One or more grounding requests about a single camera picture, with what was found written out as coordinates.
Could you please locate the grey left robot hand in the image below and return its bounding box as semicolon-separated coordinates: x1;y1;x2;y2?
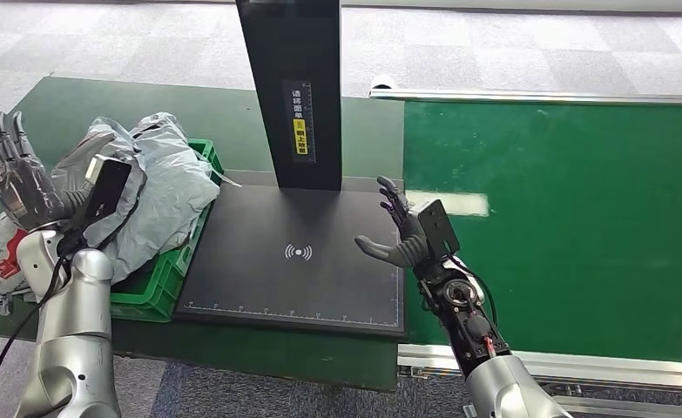
0;111;91;233

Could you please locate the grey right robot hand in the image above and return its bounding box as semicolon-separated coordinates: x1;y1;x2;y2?
355;175;432;270

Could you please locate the black weighing scale platform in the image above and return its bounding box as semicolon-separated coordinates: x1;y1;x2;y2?
172;170;407;340

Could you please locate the green plastic basket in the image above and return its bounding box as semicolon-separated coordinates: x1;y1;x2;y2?
108;138;225;324

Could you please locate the dark green table mat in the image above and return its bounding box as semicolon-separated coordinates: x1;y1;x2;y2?
0;76;406;394

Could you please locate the large plain grey mailer bag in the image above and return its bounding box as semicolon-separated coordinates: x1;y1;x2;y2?
84;111;244;285

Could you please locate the black yellow label sticker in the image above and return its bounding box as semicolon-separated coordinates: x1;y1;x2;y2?
282;80;317;165

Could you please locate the green conveyor belt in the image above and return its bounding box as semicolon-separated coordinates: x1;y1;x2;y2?
402;100;682;365

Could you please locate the black scanner column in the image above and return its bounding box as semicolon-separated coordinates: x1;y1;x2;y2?
235;0;343;192

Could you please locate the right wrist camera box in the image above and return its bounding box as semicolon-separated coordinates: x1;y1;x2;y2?
415;199;462;262

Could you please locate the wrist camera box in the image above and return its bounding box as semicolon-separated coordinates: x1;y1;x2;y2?
415;199;462;262
83;153;133;224

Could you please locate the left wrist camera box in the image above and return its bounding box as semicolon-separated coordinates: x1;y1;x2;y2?
83;153;133;224

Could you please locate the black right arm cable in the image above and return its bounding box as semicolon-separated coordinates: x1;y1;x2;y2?
449;255;499;327

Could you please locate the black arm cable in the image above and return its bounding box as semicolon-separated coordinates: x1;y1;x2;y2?
449;255;499;327
0;230;97;418

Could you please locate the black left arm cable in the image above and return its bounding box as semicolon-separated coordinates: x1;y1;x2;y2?
0;230;97;418

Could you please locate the long thin aluminium conveyor rail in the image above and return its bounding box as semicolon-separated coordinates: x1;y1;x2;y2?
369;88;682;107

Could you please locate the broad aluminium conveyor rail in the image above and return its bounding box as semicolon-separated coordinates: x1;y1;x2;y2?
396;343;682;391

